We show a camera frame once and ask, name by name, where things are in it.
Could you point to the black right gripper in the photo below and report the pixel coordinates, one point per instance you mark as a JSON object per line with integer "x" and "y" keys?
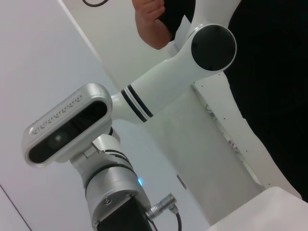
{"x": 125, "y": 219}

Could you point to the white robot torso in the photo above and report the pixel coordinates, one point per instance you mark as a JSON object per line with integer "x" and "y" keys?
{"x": 245, "y": 144}

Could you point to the bare person hand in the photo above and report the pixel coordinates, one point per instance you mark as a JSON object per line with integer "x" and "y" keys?
{"x": 148, "y": 14}

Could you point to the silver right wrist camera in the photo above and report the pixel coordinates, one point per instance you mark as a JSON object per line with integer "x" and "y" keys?
{"x": 72, "y": 125}

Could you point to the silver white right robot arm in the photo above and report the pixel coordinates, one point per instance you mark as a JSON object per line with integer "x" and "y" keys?
{"x": 168, "y": 74}

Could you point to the person black shirt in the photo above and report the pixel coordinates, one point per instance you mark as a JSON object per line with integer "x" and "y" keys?
{"x": 276, "y": 96}

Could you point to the bare person forearm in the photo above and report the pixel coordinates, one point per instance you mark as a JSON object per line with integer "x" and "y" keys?
{"x": 154, "y": 38}

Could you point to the small grey wall hinge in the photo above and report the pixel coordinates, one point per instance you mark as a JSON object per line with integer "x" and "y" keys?
{"x": 182, "y": 183}

